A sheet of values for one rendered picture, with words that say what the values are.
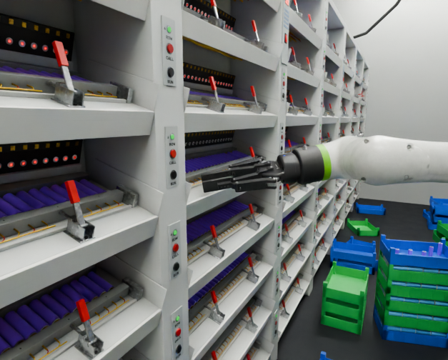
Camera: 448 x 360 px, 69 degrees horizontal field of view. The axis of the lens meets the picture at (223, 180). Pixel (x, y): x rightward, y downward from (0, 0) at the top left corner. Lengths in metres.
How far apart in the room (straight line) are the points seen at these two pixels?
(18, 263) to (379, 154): 0.64
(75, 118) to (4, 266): 0.21
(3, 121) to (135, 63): 0.28
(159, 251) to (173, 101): 0.30
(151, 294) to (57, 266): 0.26
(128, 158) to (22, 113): 0.26
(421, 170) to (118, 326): 0.67
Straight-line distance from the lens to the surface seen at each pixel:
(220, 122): 0.85
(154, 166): 0.63
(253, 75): 1.29
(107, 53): 0.71
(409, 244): 1.98
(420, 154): 0.77
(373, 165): 0.72
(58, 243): 0.54
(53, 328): 0.65
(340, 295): 1.86
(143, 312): 0.72
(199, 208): 0.79
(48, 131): 0.49
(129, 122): 0.58
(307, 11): 2.02
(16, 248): 0.53
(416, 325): 1.95
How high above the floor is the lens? 1.08
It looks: 11 degrees down
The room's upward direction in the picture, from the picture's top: straight up
